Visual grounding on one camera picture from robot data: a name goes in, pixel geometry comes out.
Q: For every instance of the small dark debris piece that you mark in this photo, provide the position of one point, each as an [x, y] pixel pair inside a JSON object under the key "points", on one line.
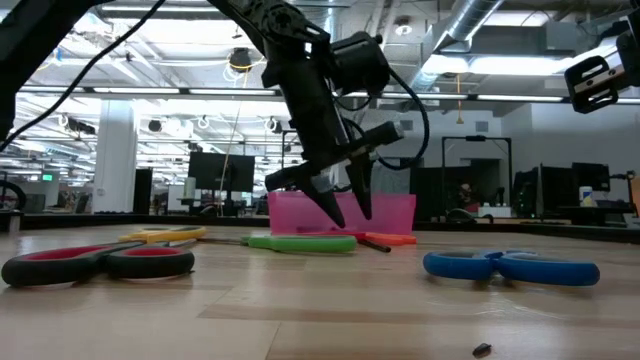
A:
{"points": [[481, 349]]}

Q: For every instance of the orange translucent plastic bin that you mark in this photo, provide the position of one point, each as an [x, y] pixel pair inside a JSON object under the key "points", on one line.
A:
{"points": [[636, 197]]}

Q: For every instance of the small white background bottle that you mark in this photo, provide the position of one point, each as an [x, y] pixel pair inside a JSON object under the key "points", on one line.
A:
{"points": [[586, 197]]}

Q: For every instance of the black background monitor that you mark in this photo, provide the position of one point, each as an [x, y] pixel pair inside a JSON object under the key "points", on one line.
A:
{"points": [[590, 177]]}

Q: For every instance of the black computer monitor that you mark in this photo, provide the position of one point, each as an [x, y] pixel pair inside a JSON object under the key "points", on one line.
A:
{"points": [[210, 172]]}

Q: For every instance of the pink translucent plastic bin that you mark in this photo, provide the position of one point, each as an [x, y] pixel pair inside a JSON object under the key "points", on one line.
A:
{"points": [[290, 215]]}

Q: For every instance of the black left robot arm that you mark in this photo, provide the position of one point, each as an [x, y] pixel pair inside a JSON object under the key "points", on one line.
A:
{"points": [[30, 40]]}

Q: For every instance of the blue scissors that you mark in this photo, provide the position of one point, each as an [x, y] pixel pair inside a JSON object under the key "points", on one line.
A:
{"points": [[460, 267]]}

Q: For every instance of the black and red scissors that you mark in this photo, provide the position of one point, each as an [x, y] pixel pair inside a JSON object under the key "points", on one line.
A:
{"points": [[30, 275]]}

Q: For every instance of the slanted silver ventilation duct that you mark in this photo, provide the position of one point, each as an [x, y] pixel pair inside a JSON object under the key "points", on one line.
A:
{"points": [[470, 20]]}

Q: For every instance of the yellow scissors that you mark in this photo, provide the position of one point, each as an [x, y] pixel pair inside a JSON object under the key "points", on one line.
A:
{"points": [[170, 234]]}

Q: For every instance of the black wheel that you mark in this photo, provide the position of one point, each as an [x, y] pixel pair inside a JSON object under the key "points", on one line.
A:
{"points": [[22, 195]]}

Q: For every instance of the person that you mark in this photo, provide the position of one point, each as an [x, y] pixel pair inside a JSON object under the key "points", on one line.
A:
{"points": [[466, 196]]}

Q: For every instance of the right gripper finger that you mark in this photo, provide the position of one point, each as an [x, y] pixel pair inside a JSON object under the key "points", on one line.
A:
{"points": [[592, 105]]}

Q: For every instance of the white building pillar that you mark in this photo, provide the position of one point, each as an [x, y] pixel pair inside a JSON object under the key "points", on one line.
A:
{"points": [[115, 160]]}

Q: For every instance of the green scissors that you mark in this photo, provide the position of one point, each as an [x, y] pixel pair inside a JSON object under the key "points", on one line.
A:
{"points": [[300, 244]]}

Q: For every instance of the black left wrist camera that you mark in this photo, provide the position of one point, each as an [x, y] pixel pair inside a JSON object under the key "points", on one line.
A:
{"points": [[360, 62]]}

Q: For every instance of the orange scissors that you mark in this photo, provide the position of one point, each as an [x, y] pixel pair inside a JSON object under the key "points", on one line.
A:
{"points": [[395, 239]]}

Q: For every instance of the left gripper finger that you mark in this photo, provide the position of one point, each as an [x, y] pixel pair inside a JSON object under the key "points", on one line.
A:
{"points": [[361, 185], [327, 207]]}

